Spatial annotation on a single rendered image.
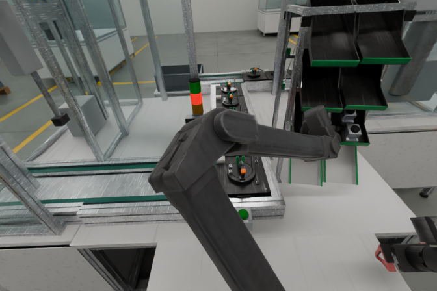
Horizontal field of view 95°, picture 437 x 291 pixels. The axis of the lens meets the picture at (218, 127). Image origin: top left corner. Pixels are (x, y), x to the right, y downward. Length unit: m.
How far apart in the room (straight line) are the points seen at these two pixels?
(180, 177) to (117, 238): 0.87
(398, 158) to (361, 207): 1.04
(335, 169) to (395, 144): 1.03
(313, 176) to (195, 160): 0.82
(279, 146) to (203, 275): 0.64
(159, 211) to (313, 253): 0.64
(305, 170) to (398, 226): 0.44
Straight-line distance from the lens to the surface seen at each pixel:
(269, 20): 9.41
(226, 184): 0.97
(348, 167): 1.08
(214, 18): 11.22
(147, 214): 0.99
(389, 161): 2.15
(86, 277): 1.53
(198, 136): 0.24
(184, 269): 0.93
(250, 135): 0.28
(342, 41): 0.83
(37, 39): 1.08
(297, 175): 0.99
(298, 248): 0.98
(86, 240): 1.14
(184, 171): 0.22
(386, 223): 1.19
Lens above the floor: 1.72
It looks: 34 degrees down
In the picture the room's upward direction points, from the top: 3 degrees counter-clockwise
